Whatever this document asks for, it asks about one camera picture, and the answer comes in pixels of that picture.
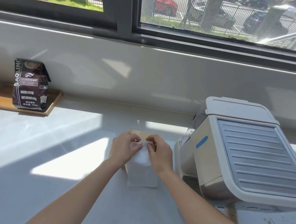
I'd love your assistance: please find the person's right hand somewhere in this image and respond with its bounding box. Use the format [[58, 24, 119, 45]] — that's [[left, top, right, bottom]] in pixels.
[[142, 133, 177, 178]]

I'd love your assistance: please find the person's left hand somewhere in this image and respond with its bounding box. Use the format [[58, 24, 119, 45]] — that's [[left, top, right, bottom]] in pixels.
[[108, 131, 145, 169]]

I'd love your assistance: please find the person's right forearm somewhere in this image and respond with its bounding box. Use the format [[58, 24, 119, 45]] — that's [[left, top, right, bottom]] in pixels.
[[151, 167, 272, 224]]

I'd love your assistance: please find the person's left forearm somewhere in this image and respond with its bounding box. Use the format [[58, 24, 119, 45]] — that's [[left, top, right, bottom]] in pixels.
[[23, 149, 123, 224]]

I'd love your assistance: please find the brown cardboard tissue box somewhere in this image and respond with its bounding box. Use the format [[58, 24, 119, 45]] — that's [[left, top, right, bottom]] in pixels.
[[127, 129, 160, 147]]

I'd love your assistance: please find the blue tape strip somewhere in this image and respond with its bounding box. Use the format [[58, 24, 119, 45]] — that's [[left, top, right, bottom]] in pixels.
[[195, 135, 209, 150]]

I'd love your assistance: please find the beige espresso machine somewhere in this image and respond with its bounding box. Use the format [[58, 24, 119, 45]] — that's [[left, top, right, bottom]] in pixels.
[[168, 93, 296, 212]]

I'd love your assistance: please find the wooden block under machine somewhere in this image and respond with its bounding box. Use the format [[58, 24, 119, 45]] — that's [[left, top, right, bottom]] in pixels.
[[224, 206, 241, 224]]

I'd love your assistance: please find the dark coffee bean bag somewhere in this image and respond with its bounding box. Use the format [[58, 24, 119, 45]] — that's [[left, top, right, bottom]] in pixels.
[[10, 58, 54, 113]]

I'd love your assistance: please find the thin tree trunk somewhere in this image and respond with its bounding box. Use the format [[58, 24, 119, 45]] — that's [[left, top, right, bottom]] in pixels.
[[180, 0, 200, 27]]

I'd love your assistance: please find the red car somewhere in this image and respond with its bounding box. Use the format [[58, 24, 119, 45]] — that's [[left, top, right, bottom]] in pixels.
[[153, 0, 179, 17]]

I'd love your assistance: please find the grey car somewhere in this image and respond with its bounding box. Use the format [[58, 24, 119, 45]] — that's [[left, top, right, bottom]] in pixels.
[[188, 0, 237, 30]]

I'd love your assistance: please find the black metal fence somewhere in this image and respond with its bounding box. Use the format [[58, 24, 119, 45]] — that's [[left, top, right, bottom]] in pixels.
[[16, 0, 296, 42]]

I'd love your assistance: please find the dark blue car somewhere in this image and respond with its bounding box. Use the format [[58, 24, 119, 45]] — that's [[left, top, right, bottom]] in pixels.
[[242, 10, 291, 39]]

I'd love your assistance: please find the dark window frame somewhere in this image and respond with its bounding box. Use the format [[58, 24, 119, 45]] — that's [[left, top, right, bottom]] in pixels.
[[0, 0, 296, 73]]

